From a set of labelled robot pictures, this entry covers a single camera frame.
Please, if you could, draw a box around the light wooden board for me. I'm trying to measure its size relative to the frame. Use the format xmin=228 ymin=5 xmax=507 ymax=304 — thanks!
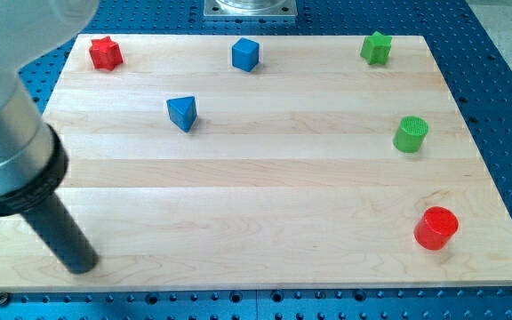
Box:
xmin=0 ymin=34 xmax=512 ymax=292

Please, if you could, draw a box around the red cylinder block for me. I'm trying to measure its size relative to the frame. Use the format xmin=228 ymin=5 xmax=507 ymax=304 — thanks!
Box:
xmin=413 ymin=206 xmax=459 ymax=251

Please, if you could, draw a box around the green star block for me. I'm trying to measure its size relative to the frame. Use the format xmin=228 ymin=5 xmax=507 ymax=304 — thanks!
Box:
xmin=360 ymin=31 xmax=393 ymax=65

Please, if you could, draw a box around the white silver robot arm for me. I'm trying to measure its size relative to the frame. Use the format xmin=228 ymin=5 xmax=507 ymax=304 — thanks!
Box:
xmin=0 ymin=0 xmax=99 ymax=274

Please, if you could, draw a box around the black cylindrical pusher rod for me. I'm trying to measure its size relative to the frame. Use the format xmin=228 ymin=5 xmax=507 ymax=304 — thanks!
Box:
xmin=21 ymin=194 xmax=99 ymax=274

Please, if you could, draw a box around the blue cube block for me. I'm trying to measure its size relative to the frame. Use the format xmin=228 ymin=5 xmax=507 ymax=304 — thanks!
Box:
xmin=231 ymin=37 xmax=260 ymax=72

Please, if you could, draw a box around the red star block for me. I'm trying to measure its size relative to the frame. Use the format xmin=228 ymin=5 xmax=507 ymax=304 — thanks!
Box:
xmin=89 ymin=36 xmax=124 ymax=71

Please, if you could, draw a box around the blue triangular prism block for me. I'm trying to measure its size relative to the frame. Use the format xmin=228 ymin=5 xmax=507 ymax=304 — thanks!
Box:
xmin=166 ymin=96 xmax=197 ymax=132

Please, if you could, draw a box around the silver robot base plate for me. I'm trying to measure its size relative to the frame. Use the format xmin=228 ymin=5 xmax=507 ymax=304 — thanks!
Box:
xmin=204 ymin=0 xmax=298 ymax=19

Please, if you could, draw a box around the black flange collar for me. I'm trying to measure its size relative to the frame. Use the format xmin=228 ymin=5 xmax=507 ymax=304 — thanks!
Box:
xmin=0 ymin=124 xmax=68 ymax=217

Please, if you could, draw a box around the green cylinder block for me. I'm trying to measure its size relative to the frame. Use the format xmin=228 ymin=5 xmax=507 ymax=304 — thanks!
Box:
xmin=393 ymin=116 xmax=429 ymax=153

